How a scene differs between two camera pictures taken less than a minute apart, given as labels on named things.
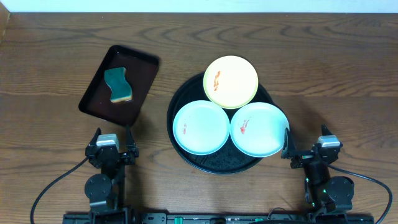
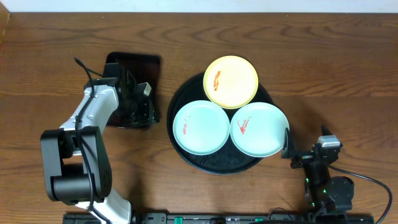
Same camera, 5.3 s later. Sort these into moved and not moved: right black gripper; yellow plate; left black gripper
Moved: left black gripper
Not moved: right black gripper; yellow plate
